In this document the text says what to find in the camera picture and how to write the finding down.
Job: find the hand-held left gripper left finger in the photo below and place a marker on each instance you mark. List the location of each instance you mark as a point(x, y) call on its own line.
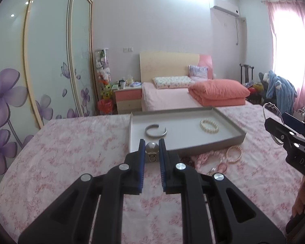
point(141, 169)

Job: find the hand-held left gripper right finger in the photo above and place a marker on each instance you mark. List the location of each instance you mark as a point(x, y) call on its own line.
point(162, 169)

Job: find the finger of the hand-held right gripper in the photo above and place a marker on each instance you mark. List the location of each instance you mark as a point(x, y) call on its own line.
point(279, 129)
point(293, 122)

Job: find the silver ball pendant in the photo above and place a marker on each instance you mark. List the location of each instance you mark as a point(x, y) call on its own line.
point(152, 149)

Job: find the thin silver bangle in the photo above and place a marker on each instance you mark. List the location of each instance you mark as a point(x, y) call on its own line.
point(264, 113)

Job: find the grey cardboard tray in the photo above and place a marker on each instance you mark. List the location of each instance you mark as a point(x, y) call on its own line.
point(183, 134)

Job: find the blue plush garment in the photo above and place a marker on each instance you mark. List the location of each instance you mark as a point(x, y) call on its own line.
point(279, 89)

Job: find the dark wooden chair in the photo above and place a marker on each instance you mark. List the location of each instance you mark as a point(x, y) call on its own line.
point(246, 73)

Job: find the pink and beige nightstand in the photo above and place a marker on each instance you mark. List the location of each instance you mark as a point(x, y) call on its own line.
point(128, 99)

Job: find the pink bed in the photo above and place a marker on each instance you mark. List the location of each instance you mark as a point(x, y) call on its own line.
point(165, 97)

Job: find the red trash bin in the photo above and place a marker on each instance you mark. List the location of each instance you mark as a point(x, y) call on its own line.
point(105, 106)

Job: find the folded orange quilt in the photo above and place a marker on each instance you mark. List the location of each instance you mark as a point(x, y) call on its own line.
point(218, 90)

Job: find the pink floral tablecloth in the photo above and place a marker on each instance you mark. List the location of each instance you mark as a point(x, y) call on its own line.
point(66, 147)

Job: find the pink curtain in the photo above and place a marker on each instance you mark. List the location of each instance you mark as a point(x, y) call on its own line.
point(289, 43)

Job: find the floral white pillow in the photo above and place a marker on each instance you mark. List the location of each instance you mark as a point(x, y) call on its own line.
point(171, 81)

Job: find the small purple pillow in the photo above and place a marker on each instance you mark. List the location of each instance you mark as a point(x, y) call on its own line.
point(198, 71)

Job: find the plush toy display tube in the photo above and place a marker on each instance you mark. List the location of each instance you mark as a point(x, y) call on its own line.
point(103, 73)

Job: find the beige and pink headboard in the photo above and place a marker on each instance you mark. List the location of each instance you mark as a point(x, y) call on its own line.
point(167, 64)

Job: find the white air conditioner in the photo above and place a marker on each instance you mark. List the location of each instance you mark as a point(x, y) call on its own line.
point(225, 7)

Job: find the wardrobe with purple flower doors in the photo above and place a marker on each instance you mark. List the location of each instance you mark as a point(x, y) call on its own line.
point(40, 56)

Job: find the white wall socket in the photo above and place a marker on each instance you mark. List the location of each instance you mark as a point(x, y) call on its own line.
point(128, 49)

